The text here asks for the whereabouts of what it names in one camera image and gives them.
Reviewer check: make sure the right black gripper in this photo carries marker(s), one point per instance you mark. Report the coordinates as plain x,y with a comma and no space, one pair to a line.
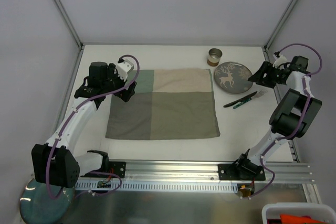
268,74

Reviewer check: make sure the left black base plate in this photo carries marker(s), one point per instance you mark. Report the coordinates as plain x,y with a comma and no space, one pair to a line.
116,167

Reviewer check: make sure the aluminium mounting rail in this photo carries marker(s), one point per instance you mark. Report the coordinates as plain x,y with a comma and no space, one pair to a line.
204,172

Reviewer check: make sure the black table knife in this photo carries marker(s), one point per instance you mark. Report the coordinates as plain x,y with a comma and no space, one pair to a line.
240,100

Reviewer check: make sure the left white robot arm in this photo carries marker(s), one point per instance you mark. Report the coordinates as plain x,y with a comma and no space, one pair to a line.
54,162

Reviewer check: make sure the grey reindeer plate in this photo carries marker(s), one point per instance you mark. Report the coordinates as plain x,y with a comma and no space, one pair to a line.
232,77

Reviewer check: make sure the green handled fork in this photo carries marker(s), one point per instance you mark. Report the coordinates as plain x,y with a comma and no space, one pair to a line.
257,95

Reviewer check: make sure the metal cup with cork base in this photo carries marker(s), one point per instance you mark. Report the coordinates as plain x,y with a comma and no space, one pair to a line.
214,57

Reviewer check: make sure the orange item in bin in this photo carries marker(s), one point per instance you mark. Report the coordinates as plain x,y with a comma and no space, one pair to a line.
298,219

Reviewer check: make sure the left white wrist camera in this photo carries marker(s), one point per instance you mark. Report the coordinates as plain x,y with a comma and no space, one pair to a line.
124,67

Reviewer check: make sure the white plastic bin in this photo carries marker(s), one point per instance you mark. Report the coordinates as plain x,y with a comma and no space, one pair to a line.
318,212

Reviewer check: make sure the white slotted cable duct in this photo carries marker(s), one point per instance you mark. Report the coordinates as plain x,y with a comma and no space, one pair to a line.
212,187

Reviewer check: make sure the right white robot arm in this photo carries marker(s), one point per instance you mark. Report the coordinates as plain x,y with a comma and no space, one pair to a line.
291,118

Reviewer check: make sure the green beige cloth placemat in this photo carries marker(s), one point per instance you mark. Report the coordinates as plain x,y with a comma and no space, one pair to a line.
175,104

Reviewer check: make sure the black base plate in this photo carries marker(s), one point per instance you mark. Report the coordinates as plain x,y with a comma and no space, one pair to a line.
116,167
241,172

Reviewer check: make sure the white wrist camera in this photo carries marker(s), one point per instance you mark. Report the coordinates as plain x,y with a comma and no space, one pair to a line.
124,67
279,59

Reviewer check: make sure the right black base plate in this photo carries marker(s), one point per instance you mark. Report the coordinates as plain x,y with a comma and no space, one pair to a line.
241,172

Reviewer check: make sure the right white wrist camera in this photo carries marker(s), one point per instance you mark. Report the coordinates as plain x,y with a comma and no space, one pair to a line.
279,59

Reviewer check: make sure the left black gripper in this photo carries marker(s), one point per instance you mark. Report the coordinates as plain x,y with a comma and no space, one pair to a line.
122,92

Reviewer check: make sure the teal round stool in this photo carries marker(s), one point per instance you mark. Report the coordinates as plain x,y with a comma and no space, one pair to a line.
35,205

